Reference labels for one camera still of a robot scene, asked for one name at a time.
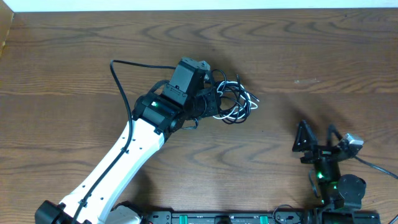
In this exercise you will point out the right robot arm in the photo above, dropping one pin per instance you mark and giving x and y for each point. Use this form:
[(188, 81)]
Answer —
[(341, 194)]

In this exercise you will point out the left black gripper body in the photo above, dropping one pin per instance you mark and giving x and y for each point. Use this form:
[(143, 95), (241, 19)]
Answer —
[(211, 106)]

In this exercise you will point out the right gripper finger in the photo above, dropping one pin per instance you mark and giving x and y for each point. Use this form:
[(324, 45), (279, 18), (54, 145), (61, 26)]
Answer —
[(332, 130), (305, 139)]

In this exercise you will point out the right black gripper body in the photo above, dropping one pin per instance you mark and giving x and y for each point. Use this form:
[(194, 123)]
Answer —
[(320, 154)]

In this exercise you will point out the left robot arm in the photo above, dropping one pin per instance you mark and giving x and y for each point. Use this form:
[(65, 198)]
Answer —
[(188, 95)]

